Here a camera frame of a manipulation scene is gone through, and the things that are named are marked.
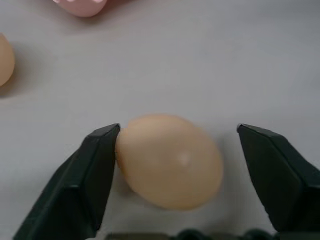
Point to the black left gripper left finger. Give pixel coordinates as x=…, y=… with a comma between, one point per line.
x=75, y=190

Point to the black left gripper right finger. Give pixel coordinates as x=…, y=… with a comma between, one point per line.
x=280, y=185

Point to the beige egg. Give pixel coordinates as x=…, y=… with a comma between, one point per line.
x=5, y=61
x=170, y=162

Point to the pink egg carton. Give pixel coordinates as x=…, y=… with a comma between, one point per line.
x=80, y=6

